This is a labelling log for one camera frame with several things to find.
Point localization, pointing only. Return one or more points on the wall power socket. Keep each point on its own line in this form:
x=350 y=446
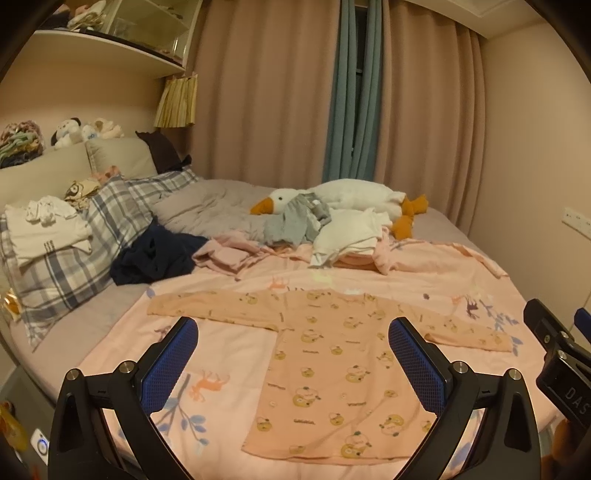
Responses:
x=577 y=222

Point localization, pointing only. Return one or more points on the grey small garment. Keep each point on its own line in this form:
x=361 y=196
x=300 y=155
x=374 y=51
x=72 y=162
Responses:
x=300 y=222

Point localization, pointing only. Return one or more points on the peach duck print shirt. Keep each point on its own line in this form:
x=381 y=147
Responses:
x=333 y=393

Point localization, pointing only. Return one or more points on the yellow striped hanging cloth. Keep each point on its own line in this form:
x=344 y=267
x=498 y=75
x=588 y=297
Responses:
x=177 y=104

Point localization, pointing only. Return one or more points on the white clothes on pillow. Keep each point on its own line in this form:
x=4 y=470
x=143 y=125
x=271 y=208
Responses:
x=46 y=226

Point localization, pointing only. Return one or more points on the white goose plush toy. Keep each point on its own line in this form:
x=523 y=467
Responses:
x=353 y=194

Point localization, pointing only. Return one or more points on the pink printed duvet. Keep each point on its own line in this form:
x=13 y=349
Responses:
x=208 y=415

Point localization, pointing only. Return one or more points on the navy blue garment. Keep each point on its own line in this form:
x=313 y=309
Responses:
x=157 y=254

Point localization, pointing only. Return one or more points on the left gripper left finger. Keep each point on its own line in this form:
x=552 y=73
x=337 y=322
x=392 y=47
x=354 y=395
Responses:
x=81 y=445

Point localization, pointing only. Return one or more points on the plaid pillow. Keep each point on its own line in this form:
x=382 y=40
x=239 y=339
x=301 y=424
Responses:
x=51 y=286

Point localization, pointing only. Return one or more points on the right hand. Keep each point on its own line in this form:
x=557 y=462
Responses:
x=570 y=455

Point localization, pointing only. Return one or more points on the pink crumpled garment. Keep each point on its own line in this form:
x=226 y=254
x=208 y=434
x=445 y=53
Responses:
x=231 y=253

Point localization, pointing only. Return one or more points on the white wall shelf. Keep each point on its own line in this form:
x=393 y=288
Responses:
x=152 y=38

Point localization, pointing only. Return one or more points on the pink garment under white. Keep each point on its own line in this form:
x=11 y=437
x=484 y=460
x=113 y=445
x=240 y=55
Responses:
x=374 y=254

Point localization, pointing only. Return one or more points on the teal curtain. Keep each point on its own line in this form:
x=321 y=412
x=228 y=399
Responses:
x=354 y=115

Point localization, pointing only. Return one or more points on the beige headboard cushion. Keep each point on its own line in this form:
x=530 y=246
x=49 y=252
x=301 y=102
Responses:
x=53 y=172

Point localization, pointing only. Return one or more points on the white folded garment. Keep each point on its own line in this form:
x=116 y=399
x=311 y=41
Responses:
x=348 y=231

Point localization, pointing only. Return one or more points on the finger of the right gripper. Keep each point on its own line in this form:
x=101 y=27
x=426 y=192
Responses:
x=545 y=326
x=582 y=319

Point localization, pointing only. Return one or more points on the dark brown cushion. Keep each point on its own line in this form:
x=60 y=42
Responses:
x=163 y=153

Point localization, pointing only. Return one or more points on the plush toys on headboard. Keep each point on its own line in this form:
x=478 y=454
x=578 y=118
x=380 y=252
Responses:
x=73 y=131

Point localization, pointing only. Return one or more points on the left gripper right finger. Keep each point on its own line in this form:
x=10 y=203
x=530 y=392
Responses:
x=506 y=444

